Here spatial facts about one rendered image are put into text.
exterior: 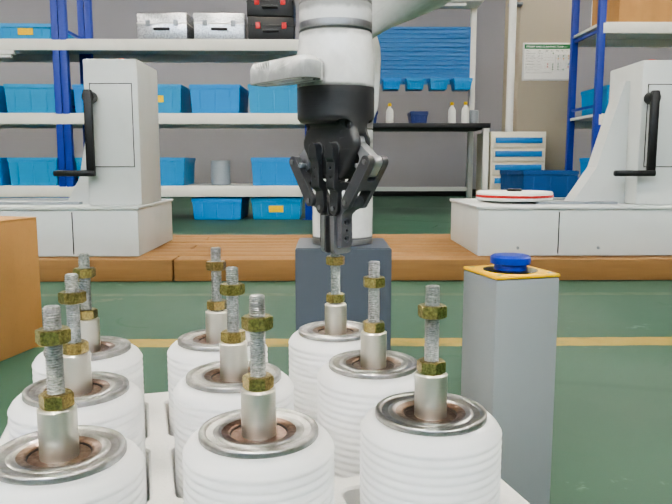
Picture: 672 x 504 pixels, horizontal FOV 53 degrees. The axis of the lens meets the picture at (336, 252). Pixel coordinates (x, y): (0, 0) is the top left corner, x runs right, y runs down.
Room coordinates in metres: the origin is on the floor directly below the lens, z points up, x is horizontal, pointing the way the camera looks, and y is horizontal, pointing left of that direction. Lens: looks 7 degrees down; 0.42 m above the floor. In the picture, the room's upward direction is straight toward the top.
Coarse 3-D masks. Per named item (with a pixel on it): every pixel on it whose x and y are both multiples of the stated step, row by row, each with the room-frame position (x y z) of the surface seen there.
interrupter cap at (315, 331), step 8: (304, 328) 0.68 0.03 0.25; (312, 328) 0.68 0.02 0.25; (320, 328) 0.68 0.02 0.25; (352, 328) 0.68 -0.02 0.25; (360, 328) 0.68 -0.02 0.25; (304, 336) 0.65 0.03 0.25; (312, 336) 0.64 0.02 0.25; (320, 336) 0.64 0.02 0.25; (328, 336) 0.64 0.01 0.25; (336, 336) 0.64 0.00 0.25; (344, 336) 0.65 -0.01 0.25; (352, 336) 0.64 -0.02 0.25; (360, 336) 0.64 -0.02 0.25
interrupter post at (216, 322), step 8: (208, 312) 0.63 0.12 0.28; (216, 312) 0.63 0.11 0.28; (224, 312) 0.63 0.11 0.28; (208, 320) 0.63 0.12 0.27; (216, 320) 0.63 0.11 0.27; (224, 320) 0.63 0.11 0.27; (208, 328) 0.63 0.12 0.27; (216, 328) 0.63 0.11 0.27; (224, 328) 0.63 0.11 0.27; (208, 336) 0.63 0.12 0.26; (216, 336) 0.63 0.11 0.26
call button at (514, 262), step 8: (496, 256) 0.67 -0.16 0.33; (504, 256) 0.66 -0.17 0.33; (512, 256) 0.66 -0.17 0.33; (520, 256) 0.66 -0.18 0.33; (528, 256) 0.67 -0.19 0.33; (496, 264) 0.67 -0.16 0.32; (504, 264) 0.66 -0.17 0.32; (512, 264) 0.66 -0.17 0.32; (520, 264) 0.66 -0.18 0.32; (528, 264) 0.66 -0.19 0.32
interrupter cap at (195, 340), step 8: (184, 336) 0.64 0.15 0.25; (192, 336) 0.64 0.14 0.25; (200, 336) 0.65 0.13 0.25; (248, 336) 0.65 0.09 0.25; (184, 344) 0.61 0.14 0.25; (192, 344) 0.62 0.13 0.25; (200, 344) 0.61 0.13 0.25; (208, 344) 0.61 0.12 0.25; (216, 344) 0.61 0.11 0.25; (248, 344) 0.62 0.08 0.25
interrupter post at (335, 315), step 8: (328, 304) 0.67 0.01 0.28; (344, 304) 0.67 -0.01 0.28; (328, 312) 0.66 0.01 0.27; (336, 312) 0.66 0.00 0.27; (344, 312) 0.67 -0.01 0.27; (328, 320) 0.66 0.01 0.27; (336, 320) 0.66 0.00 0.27; (344, 320) 0.67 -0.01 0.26; (328, 328) 0.66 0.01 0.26; (336, 328) 0.66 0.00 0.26; (344, 328) 0.67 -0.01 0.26
